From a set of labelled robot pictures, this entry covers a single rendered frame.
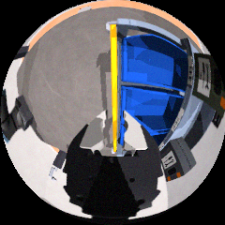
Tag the yellow bar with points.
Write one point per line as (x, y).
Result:
(114, 83)

